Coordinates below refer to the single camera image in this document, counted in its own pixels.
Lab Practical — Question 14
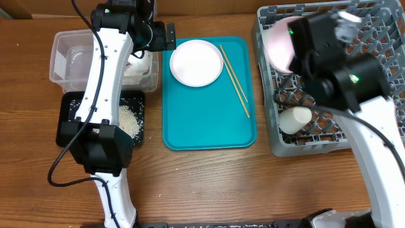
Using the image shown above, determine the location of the small pink bowl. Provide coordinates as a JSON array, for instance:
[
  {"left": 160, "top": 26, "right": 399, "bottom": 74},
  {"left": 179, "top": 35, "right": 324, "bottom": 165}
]
[{"left": 262, "top": 16, "right": 302, "bottom": 73}]

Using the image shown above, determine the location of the teal serving tray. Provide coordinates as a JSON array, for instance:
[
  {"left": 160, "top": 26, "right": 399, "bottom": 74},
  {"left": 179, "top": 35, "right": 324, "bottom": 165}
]
[{"left": 161, "top": 36, "right": 257, "bottom": 151}]

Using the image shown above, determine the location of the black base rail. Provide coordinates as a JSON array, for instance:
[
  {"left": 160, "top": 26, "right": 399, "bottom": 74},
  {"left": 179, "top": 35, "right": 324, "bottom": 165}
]
[{"left": 135, "top": 219, "right": 313, "bottom": 228}]

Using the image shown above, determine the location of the black tray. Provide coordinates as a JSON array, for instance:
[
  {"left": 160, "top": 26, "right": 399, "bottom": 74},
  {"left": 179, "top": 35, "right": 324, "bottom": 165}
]
[{"left": 56, "top": 90, "right": 146, "bottom": 147}]

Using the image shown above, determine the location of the grey dishwasher rack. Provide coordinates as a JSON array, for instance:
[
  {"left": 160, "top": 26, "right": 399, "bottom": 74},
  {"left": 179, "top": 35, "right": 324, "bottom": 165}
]
[{"left": 252, "top": 1, "right": 404, "bottom": 156}]

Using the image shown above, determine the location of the white cup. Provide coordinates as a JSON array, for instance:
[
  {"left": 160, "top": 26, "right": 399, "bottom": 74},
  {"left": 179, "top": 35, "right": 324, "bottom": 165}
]
[{"left": 279, "top": 106, "right": 312, "bottom": 134}]

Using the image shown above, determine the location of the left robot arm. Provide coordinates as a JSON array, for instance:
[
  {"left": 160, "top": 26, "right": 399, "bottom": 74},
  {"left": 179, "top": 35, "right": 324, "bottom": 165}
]
[{"left": 47, "top": 0, "right": 176, "bottom": 227}]

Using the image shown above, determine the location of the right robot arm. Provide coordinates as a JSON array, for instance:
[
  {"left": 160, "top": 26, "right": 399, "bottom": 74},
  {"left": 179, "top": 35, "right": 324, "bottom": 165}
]
[{"left": 287, "top": 11, "right": 404, "bottom": 227}]

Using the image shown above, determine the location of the large white plate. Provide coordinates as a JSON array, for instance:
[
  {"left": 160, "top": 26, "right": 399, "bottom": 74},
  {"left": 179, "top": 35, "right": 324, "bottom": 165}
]
[{"left": 170, "top": 40, "right": 223, "bottom": 87}]

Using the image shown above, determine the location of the clear plastic bin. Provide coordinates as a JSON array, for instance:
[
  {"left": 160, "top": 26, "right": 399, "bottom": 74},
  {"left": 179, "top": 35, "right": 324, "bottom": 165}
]
[{"left": 49, "top": 29, "right": 159, "bottom": 93}]

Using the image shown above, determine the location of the wooden chopstick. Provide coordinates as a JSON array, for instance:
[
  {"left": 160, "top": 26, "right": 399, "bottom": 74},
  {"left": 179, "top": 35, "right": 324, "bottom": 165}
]
[
  {"left": 223, "top": 60, "right": 251, "bottom": 118},
  {"left": 220, "top": 44, "right": 248, "bottom": 102}
]

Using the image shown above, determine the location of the rice pile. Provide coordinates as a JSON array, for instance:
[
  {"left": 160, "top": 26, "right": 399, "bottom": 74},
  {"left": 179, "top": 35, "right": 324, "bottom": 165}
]
[{"left": 68, "top": 98, "right": 144, "bottom": 140}]

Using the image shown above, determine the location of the white napkin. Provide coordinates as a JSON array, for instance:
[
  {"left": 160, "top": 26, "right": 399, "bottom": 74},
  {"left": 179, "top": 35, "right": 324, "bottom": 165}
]
[{"left": 123, "top": 51, "right": 151, "bottom": 85}]

